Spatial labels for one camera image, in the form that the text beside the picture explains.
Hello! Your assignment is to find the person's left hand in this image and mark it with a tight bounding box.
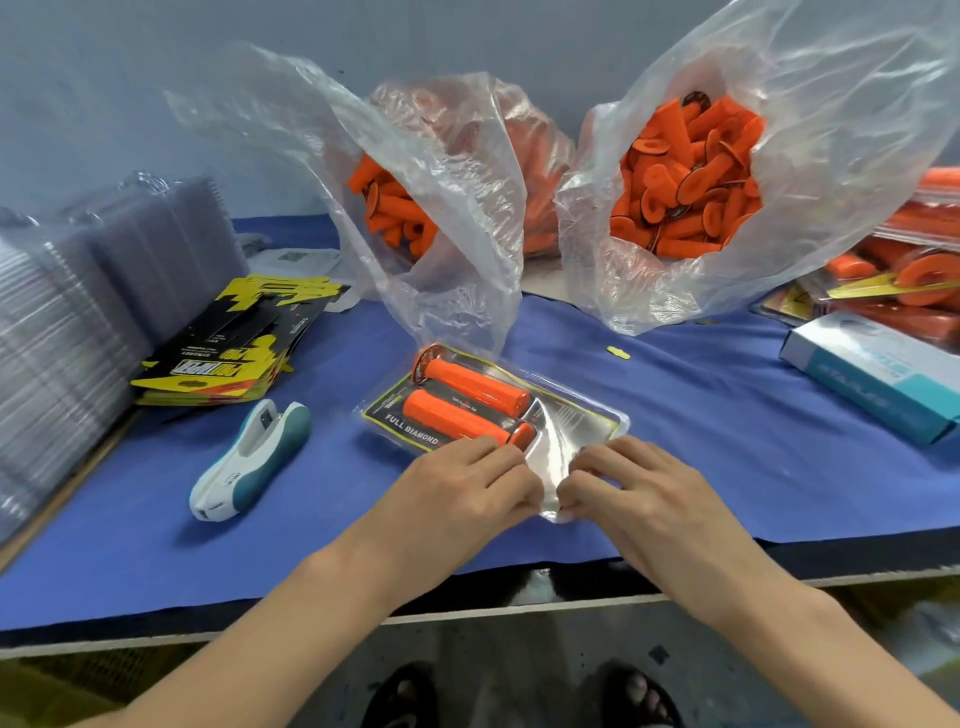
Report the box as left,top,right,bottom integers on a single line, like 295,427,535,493
337,436,548,609

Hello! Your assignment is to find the person's right hand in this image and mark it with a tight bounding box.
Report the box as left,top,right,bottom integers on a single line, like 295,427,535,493
555,435,812,635

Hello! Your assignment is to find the teal hand stapler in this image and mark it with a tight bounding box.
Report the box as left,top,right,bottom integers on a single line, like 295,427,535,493
189,397,314,524

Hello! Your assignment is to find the stack of clear blister shells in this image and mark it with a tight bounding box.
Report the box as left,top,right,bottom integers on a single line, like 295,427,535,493
0,175,249,542

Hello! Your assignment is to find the person's left forearm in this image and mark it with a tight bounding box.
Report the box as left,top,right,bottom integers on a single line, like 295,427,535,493
67,552,407,728

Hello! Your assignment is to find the person's right foot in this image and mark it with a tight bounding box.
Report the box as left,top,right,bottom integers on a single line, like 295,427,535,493
600,667,684,728

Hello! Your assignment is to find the person's foot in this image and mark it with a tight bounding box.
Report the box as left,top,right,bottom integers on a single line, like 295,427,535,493
363,664,441,728
600,667,684,728

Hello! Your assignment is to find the person's left foot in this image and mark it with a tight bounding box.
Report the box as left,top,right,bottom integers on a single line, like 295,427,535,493
363,664,441,728

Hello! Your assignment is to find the teal white cardboard box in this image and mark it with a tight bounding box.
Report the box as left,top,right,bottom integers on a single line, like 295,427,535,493
780,310,960,446

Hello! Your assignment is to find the stack of yellow black cards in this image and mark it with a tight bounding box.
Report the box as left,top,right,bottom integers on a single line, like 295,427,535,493
132,276,350,408

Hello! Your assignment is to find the clear plastic bottle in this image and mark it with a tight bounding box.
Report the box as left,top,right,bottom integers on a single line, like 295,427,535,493
892,600,960,684

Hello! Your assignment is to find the white printed paper sheet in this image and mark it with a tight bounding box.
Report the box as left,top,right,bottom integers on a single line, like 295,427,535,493
247,247,365,314

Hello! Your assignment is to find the yellow plastic crate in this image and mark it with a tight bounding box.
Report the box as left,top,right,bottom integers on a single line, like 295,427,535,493
0,660,122,728

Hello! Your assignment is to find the large clear plastic bag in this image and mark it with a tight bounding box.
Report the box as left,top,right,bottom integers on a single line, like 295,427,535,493
555,0,960,336

